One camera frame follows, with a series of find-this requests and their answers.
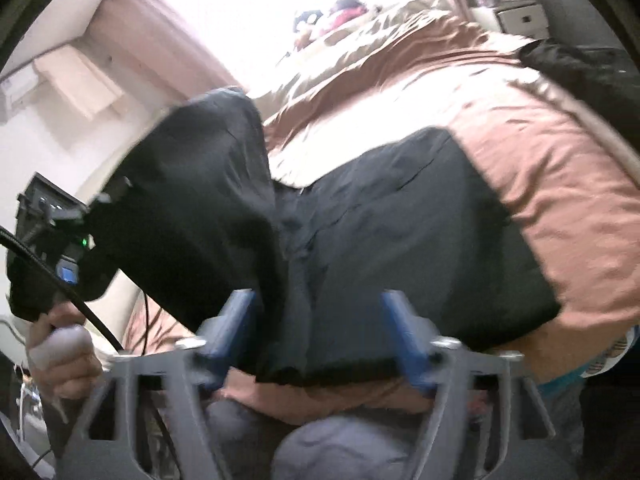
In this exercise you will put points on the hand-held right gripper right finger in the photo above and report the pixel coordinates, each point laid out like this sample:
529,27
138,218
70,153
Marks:
407,340

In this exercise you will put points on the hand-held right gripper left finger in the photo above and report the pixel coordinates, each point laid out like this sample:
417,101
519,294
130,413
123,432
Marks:
230,330

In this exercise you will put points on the black garment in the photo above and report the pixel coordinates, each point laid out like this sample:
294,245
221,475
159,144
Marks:
380,260

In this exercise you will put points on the pile of colourful clothes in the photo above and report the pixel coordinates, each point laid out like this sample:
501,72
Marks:
345,10

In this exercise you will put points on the person's left hand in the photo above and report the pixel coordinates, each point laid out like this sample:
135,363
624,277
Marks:
65,375

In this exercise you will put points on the patterned white teal cloth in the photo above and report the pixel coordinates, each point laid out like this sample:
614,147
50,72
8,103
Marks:
612,357

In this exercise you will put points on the brown bed blanket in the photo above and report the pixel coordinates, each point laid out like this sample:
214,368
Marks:
550,170

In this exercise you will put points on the dark cloth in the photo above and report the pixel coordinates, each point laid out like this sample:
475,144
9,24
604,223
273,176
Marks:
590,75

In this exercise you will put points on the white nightstand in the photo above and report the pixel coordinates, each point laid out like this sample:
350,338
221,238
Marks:
525,20

